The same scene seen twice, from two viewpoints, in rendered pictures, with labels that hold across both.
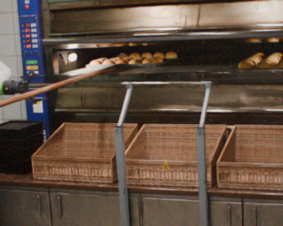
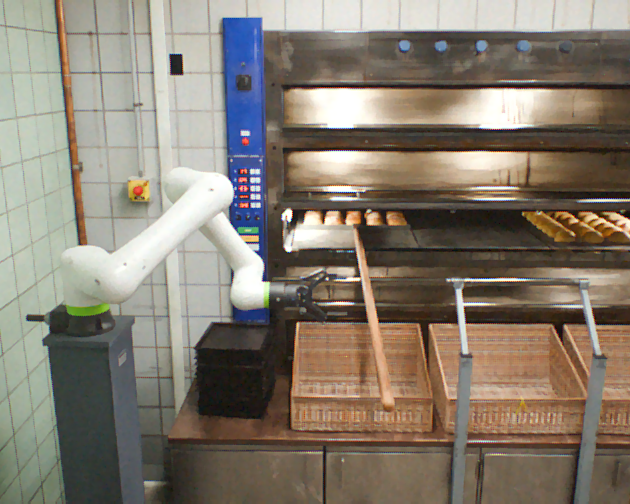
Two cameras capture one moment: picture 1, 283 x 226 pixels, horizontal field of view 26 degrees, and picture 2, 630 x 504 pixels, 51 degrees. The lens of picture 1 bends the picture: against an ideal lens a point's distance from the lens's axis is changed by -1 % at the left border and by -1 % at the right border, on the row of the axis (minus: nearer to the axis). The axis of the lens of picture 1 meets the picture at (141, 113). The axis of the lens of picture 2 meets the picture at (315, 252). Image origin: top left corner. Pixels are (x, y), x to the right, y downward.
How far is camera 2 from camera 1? 216 cm
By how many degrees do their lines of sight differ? 20
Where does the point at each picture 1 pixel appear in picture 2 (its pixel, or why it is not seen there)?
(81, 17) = (336, 162)
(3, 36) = not seen: hidden behind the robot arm
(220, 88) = (543, 273)
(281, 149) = not seen: outside the picture
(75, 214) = (368, 482)
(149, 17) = (451, 169)
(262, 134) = (603, 338)
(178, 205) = (540, 463)
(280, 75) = not seen: outside the picture
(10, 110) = (200, 302)
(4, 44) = not seen: hidden behind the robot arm
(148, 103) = (436, 294)
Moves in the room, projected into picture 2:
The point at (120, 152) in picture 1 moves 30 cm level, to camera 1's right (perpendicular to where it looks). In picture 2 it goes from (466, 395) to (535, 382)
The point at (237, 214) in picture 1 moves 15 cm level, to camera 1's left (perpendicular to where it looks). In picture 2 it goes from (629, 472) to (597, 480)
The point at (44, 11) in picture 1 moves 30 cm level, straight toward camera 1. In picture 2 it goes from (272, 150) to (304, 158)
